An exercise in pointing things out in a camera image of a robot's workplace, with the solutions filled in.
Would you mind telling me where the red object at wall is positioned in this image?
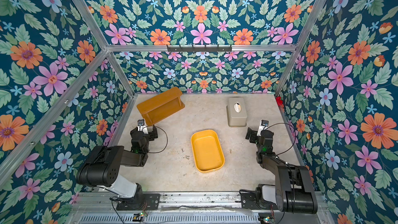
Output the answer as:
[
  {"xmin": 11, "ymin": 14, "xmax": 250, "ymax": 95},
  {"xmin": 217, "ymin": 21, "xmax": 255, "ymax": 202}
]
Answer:
[{"xmin": 276, "ymin": 96, "xmax": 284, "ymax": 108}]

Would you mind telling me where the white perforated vent strip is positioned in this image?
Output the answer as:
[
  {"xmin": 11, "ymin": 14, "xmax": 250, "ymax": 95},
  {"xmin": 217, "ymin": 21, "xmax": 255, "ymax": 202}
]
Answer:
[{"xmin": 79, "ymin": 213, "xmax": 260, "ymax": 224}]

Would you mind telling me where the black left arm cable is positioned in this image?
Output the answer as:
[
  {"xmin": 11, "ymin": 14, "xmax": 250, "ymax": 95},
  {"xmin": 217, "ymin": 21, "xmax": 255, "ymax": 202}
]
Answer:
[{"xmin": 141, "ymin": 125, "xmax": 169, "ymax": 155}]

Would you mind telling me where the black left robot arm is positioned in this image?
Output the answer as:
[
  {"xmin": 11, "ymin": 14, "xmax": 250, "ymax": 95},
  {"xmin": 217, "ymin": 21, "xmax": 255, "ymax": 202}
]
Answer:
[{"xmin": 76, "ymin": 125, "xmax": 158, "ymax": 199}]

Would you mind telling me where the grey tissue box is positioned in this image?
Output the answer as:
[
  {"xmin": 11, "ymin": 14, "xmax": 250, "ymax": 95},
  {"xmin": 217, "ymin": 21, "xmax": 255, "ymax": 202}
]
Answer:
[{"xmin": 227, "ymin": 97, "xmax": 248, "ymax": 127}]

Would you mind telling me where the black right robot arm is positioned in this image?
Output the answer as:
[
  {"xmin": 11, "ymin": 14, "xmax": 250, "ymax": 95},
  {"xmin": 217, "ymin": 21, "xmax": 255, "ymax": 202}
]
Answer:
[{"xmin": 245, "ymin": 128, "xmax": 318, "ymax": 214}]

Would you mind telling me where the yellow plastic storage box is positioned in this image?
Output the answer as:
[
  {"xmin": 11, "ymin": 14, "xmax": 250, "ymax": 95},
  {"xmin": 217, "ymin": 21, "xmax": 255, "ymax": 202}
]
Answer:
[{"xmin": 191, "ymin": 130, "xmax": 225, "ymax": 173}]

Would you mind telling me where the orange wooden shelf stand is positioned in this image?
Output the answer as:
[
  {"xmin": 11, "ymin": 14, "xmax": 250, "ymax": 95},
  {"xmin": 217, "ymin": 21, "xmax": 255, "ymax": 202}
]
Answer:
[{"xmin": 137, "ymin": 87, "xmax": 185, "ymax": 125}]

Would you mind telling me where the black wall hook rail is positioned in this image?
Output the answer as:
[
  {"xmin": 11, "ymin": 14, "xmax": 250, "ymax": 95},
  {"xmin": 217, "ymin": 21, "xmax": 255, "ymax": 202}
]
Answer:
[{"xmin": 166, "ymin": 45, "xmax": 233, "ymax": 53}]

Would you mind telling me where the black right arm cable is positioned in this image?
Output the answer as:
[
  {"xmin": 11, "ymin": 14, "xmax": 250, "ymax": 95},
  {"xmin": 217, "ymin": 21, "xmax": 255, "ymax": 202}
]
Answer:
[{"xmin": 266, "ymin": 122, "xmax": 296, "ymax": 157}]

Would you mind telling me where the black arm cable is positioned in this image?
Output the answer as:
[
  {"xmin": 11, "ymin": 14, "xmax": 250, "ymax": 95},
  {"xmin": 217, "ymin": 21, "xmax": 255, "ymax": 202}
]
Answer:
[
  {"xmin": 266, "ymin": 122, "xmax": 296, "ymax": 157},
  {"xmin": 141, "ymin": 125, "xmax": 169, "ymax": 155}
]

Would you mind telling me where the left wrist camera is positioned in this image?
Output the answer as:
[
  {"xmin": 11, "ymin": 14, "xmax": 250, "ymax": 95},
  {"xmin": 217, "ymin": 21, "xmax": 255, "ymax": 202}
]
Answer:
[{"xmin": 137, "ymin": 119, "xmax": 147, "ymax": 132}]

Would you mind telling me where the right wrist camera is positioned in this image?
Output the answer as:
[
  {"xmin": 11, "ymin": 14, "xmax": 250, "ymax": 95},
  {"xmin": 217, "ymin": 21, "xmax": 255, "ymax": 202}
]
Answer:
[{"xmin": 257, "ymin": 120, "xmax": 269, "ymax": 136}]

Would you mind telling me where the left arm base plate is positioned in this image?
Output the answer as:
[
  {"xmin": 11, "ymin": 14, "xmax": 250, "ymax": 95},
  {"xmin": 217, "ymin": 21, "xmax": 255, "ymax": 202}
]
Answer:
[{"xmin": 116, "ymin": 192, "xmax": 161, "ymax": 211}]

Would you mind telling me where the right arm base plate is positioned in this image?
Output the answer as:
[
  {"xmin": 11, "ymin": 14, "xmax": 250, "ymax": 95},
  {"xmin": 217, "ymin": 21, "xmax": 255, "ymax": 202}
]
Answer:
[{"xmin": 239, "ymin": 189, "xmax": 278, "ymax": 210}]

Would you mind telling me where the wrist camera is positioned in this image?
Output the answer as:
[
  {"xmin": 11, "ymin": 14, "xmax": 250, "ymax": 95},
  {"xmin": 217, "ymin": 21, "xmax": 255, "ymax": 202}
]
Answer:
[
  {"xmin": 257, "ymin": 120, "xmax": 269, "ymax": 136},
  {"xmin": 137, "ymin": 119, "xmax": 147, "ymax": 132}
]

